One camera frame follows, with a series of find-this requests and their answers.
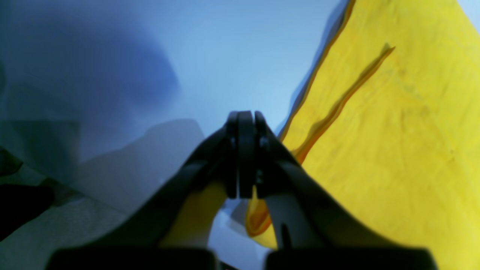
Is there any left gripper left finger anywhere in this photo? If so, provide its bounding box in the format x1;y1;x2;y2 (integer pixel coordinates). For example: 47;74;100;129
47;111;257;270

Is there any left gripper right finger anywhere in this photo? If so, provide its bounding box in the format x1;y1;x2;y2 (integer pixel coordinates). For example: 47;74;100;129
254;111;437;270

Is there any orange t-shirt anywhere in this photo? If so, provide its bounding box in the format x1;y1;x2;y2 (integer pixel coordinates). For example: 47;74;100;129
246;0;480;270

